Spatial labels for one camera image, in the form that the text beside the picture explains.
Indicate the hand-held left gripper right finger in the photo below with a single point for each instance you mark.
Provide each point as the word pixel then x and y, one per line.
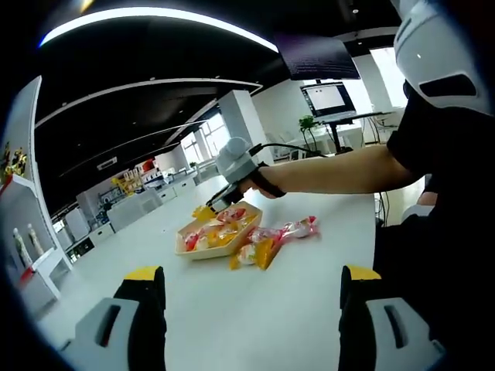
pixel 386 332

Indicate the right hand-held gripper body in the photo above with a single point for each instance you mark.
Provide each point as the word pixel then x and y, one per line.
pixel 236 162

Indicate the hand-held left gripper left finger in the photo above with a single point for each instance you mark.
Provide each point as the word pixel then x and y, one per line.
pixel 116 332

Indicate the heap of marshmallows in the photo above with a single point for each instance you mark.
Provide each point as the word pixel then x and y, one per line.
pixel 216 235

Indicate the cream hexagonal bowl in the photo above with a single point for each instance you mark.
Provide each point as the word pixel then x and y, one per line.
pixel 201 255

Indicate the pink marshmallow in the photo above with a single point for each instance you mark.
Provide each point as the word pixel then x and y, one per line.
pixel 303 227
pixel 267 234

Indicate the orange marshmallow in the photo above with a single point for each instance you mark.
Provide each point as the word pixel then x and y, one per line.
pixel 253 253

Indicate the person's right hand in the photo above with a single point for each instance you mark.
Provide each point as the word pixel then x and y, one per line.
pixel 260 184

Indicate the white cabinet row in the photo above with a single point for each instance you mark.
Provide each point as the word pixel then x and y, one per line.
pixel 176 189

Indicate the white mesh partition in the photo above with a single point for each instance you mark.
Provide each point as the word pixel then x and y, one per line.
pixel 135 207

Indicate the potted green plant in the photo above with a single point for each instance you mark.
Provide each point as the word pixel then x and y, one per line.
pixel 307 123

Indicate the yellow crane model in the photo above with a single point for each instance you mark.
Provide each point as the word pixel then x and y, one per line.
pixel 123 185

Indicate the white table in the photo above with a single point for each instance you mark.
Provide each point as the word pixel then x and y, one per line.
pixel 232 309

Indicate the black standing desk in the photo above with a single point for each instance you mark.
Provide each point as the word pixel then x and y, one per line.
pixel 335 133

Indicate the ceiling air vent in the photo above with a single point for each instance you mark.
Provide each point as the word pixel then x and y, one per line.
pixel 107 164

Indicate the bright computer screen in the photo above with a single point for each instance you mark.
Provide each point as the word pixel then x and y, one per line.
pixel 328 96

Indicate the white box appliance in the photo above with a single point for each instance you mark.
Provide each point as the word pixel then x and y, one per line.
pixel 77 225

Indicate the white bottle yellow label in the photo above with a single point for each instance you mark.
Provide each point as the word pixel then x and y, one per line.
pixel 35 241

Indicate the white bottle green label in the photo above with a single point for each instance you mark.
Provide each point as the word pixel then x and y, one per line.
pixel 20 247

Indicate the large dark screen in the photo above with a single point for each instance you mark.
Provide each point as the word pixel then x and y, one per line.
pixel 321 58

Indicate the ceiling light strip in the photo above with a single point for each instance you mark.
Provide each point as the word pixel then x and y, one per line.
pixel 154 18

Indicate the person in black shirt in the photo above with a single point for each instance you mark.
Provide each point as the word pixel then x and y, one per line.
pixel 444 174

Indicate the white display shelf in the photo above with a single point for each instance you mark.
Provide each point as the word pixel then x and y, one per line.
pixel 33 127

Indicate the black yellow snack packet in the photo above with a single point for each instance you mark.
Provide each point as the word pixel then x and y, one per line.
pixel 16 164

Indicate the white chest device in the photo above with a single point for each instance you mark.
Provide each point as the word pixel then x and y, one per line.
pixel 437 65

